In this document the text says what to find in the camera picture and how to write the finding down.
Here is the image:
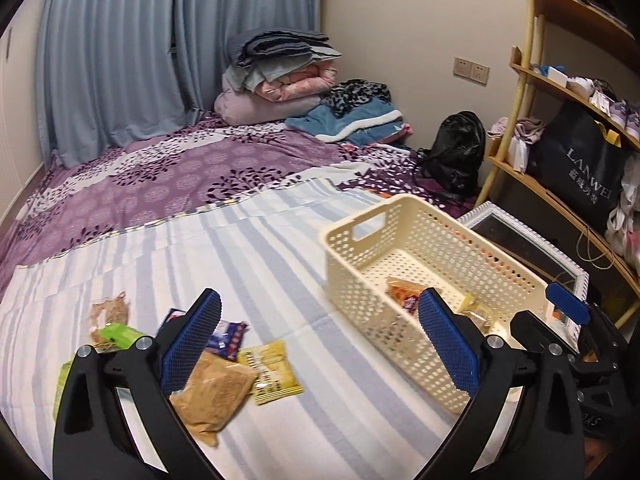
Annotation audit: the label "green seaweed snack packet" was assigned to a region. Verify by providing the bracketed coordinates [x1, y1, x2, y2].
[52, 322, 151, 420]

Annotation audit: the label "brown cracker snack packet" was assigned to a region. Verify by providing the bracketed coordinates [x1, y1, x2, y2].
[169, 350, 258, 448]

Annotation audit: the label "clear bag of biscuits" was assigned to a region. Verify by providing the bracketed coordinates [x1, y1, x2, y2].
[88, 292, 129, 350]

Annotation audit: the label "blue white snack packet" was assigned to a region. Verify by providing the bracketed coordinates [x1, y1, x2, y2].
[155, 304, 248, 366]

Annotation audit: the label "yellow snack packet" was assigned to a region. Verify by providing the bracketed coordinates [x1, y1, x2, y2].
[238, 340, 304, 405]

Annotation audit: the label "white framed mirror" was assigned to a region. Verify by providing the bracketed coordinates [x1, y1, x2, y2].
[456, 200, 591, 340]

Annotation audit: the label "wooden bamboo shelf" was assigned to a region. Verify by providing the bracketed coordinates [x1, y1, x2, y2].
[474, 0, 640, 328]

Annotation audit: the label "white plastic bags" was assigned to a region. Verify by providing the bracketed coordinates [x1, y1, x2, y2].
[605, 153, 640, 273]

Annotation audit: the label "orange red snack packet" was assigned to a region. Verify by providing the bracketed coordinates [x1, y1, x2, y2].
[386, 276, 426, 315]

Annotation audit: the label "black LANWEI shopping bag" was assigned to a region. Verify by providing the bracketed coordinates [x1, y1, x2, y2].
[527, 101, 631, 233]

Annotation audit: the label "cream perforated plastic basket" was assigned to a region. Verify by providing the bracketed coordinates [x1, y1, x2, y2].
[319, 194, 553, 414]

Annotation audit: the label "pink folded clothes on shelf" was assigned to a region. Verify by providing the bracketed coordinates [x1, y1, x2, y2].
[485, 117, 546, 174]

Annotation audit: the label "black backpack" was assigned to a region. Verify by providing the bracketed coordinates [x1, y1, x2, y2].
[416, 110, 486, 200]

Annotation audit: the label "striped white blue sheet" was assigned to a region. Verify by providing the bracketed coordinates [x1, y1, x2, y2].
[0, 176, 526, 480]

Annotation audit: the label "sneakers on shelf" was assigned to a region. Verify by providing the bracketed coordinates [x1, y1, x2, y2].
[565, 77, 639, 140]

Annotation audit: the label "purple floral bedspread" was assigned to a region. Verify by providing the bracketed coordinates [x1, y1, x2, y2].
[1, 116, 474, 287]

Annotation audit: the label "blue folded blanket pile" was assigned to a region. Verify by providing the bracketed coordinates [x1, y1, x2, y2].
[285, 79, 412, 146]

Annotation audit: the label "stack of folded quilts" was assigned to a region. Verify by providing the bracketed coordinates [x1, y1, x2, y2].
[214, 28, 342, 126]

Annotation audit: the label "blue grey curtain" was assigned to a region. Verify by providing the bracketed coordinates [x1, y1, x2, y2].
[36, 0, 320, 168]

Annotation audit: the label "wall power sockets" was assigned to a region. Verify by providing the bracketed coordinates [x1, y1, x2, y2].
[452, 58, 490, 86]

